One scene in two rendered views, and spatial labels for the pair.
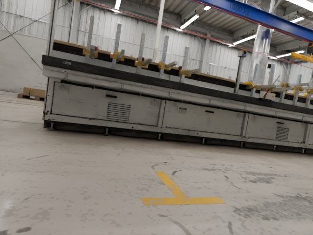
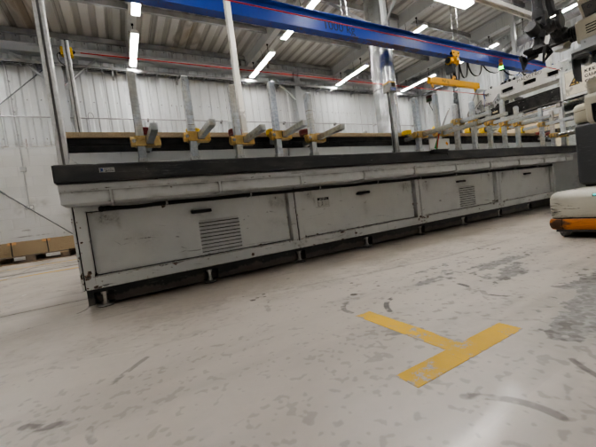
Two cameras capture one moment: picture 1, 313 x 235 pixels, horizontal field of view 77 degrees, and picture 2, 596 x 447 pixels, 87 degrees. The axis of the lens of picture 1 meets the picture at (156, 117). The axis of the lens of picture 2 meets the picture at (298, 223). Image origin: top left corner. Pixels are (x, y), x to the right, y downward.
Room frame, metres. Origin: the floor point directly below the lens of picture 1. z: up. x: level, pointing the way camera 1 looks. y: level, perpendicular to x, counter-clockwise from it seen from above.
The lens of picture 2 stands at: (0.20, 0.30, 0.39)
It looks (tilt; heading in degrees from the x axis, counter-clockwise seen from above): 3 degrees down; 350
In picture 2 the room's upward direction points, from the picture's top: 7 degrees counter-clockwise
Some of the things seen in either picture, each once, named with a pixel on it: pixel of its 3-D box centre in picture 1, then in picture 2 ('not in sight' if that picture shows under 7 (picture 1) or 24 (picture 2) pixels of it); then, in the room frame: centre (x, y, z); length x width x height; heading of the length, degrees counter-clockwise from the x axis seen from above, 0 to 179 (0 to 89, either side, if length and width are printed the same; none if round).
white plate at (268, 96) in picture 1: (267, 95); (439, 144); (2.55, -1.38, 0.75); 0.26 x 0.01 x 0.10; 109
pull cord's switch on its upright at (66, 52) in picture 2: (71, 32); (78, 118); (2.82, 1.38, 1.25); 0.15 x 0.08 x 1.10; 109
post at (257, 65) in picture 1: (254, 82); (417, 128); (2.51, -1.17, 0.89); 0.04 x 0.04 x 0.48; 19
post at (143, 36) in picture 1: (140, 57); (236, 128); (2.03, 0.26, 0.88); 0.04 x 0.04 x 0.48; 19
